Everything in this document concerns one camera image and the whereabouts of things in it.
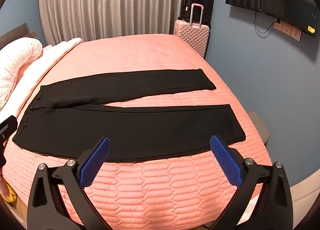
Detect black pants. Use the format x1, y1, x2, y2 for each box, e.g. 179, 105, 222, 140
12, 68, 247, 163

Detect pink suitcase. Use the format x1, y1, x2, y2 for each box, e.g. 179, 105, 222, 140
174, 3, 210, 59

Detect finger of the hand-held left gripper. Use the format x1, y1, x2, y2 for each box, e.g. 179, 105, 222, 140
0, 115, 18, 168

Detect black cable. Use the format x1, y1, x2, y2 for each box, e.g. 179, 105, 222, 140
254, 10, 278, 32

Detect floral pink pillow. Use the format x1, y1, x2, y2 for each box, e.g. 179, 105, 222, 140
0, 37, 43, 108

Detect yellow cloth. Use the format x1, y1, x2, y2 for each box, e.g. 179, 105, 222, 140
0, 182, 17, 202

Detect pink blanket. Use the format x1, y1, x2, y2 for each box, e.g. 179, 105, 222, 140
0, 37, 83, 121

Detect grey pleated curtain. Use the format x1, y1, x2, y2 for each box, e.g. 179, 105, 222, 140
38, 0, 198, 46

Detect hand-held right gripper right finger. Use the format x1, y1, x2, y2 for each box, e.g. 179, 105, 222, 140
207, 135, 293, 230

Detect grey headboard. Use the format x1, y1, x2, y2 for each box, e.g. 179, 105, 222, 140
0, 22, 38, 43

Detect bed with pink quilted cover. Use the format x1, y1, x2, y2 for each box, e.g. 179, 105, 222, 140
0, 34, 273, 230

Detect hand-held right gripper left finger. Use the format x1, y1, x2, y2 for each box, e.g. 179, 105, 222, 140
27, 137, 111, 230

